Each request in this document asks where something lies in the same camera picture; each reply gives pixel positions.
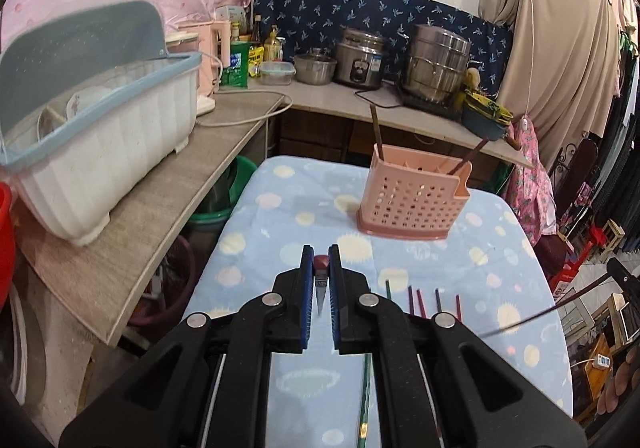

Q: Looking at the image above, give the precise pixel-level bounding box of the green plastic bucket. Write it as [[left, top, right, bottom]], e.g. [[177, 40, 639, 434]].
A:
[[187, 155, 259, 230]]

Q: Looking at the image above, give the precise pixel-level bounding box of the clear food container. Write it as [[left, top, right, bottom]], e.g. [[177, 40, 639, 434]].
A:
[[258, 61, 296, 88]]

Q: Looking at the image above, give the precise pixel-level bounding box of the white power cable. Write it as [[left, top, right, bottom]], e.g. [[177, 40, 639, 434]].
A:
[[196, 55, 294, 129]]

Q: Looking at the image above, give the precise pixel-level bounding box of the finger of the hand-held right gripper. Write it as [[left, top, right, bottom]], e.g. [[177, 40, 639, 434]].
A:
[[606, 257, 640, 295]]

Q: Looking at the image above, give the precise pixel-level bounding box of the small pot with glass lid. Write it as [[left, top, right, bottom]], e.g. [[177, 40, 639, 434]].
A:
[[293, 47, 339, 85]]

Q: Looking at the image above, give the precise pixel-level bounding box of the dark blue bowl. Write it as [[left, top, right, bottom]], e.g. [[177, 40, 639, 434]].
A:
[[460, 109, 509, 142]]

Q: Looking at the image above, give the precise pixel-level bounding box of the dark iron chair back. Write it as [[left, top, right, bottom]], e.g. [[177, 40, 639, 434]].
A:
[[549, 138, 602, 230]]

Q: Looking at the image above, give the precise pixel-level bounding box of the small wooden stool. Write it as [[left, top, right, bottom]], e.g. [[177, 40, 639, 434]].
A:
[[602, 217, 627, 257]]

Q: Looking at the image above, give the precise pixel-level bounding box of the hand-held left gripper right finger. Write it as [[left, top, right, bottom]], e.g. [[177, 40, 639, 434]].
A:
[[327, 244, 587, 448]]

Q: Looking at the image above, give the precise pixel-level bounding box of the white hanging cord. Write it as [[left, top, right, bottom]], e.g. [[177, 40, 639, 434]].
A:
[[519, 0, 540, 125]]

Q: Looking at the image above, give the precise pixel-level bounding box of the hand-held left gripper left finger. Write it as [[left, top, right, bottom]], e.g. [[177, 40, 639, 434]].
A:
[[59, 244, 314, 448]]

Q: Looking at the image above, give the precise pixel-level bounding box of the silver rice cooker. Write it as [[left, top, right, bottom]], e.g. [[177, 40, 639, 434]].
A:
[[333, 26, 387, 90]]

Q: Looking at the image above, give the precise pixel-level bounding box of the steel steamer pot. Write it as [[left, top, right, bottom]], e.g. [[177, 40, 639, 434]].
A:
[[402, 23, 473, 105]]

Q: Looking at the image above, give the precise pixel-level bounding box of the row of hanging clothes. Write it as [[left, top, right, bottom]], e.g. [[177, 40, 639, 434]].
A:
[[575, 0, 640, 271]]

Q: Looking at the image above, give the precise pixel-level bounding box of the black induction cooker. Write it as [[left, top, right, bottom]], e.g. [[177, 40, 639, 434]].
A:
[[397, 87, 467, 123]]

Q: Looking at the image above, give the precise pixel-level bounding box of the yellow snack packet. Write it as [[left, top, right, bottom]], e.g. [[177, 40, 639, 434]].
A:
[[248, 45, 265, 79]]

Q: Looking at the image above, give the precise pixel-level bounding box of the white dish rack blue lid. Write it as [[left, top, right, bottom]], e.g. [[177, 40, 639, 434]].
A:
[[0, 0, 203, 248]]

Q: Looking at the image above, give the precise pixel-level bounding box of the blue floral cloth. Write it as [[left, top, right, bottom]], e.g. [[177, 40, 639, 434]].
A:
[[252, 0, 515, 97]]

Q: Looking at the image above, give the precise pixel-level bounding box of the yellow pump bottle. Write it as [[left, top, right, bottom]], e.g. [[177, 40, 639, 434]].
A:
[[266, 25, 284, 62]]

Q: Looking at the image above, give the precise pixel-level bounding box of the green detergent bottle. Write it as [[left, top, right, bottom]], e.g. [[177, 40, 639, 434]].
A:
[[221, 39, 251, 89]]

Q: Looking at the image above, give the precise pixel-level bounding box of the black power cable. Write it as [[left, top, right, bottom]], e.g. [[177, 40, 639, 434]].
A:
[[354, 88, 404, 110]]

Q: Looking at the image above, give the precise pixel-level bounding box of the person's right hand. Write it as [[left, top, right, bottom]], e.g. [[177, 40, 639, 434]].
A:
[[596, 345, 640, 416]]

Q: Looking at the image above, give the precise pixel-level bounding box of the white carton box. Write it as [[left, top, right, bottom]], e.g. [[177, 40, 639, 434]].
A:
[[215, 5, 246, 27]]

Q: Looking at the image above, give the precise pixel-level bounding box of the white floral plate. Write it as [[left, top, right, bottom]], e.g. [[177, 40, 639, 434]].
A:
[[65, 87, 113, 119]]

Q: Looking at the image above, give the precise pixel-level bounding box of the green chopstick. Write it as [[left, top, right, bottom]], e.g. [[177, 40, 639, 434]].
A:
[[356, 279, 392, 448]]

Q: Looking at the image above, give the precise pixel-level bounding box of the pink electric kettle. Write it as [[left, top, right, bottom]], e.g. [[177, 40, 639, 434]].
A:
[[199, 20, 232, 95]]

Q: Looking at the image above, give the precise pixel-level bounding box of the white blender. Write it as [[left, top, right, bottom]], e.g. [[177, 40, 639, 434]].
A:
[[165, 30, 217, 117]]

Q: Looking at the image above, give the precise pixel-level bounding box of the brown chopstick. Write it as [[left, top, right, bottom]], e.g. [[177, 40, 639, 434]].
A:
[[446, 138, 489, 176], [369, 105, 385, 162]]

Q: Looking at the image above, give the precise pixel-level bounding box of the yellow bowl with greens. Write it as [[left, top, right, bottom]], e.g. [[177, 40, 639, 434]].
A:
[[464, 89, 514, 125]]

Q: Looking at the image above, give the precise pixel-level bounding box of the red plastic basin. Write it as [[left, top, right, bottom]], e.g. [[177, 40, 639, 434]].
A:
[[0, 181, 17, 310]]

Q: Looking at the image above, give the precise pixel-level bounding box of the pink plastic utensil basket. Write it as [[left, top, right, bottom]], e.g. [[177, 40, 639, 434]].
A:
[[356, 144, 472, 241]]

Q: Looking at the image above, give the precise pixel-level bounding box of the beige hanging cloth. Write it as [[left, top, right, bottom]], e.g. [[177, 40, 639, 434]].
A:
[[494, 0, 622, 170]]

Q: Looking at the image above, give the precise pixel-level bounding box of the pink floral apron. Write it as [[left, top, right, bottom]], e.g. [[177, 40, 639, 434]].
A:
[[504, 119, 559, 247]]

